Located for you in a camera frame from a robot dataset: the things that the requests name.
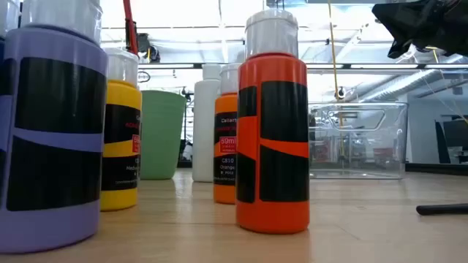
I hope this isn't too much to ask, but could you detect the red box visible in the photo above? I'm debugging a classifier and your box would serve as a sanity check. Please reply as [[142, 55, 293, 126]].
[[372, 147, 394, 159]]

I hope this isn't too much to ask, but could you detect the large white paint bottle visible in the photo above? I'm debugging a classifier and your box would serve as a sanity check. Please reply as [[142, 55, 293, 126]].
[[192, 64, 223, 183]]

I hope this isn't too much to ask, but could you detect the green plastic cup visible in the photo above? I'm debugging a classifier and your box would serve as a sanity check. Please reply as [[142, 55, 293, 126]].
[[139, 90, 187, 180]]

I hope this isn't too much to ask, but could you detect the small orange paint bottle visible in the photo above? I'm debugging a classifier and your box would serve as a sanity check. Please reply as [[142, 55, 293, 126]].
[[213, 62, 242, 205]]

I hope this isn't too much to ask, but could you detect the small red-orange paint bottle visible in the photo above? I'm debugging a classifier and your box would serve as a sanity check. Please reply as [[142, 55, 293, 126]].
[[235, 9, 311, 235]]

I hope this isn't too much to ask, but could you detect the black computer monitor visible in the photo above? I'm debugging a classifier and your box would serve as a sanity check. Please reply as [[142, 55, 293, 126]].
[[434, 118, 468, 164]]

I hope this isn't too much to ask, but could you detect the long yellow hanging cable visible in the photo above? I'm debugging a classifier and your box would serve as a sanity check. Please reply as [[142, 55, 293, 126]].
[[327, 0, 347, 161]]

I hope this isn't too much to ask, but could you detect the black-handled paintbrush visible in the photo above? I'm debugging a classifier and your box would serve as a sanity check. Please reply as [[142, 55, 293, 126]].
[[415, 203, 468, 216]]

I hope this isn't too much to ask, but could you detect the small yellow paint bottle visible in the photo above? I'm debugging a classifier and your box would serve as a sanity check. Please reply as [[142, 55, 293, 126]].
[[100, 47, 143, 212]]

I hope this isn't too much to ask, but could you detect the clear plastic bin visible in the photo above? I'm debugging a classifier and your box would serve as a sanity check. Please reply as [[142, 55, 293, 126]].
[[308, 102, 410, 180]]

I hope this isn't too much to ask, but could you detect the silver ventilation duct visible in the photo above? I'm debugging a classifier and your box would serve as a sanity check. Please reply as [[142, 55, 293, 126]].
[[360, 69, 468, 105]]

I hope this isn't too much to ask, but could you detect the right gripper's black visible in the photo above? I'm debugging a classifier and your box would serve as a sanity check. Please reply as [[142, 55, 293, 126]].
[[371, 0, 468, 58]]

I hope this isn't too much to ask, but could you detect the small purple paint bottle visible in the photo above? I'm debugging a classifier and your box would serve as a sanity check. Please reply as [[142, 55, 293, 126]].
[[0, 0, 110, 255]]

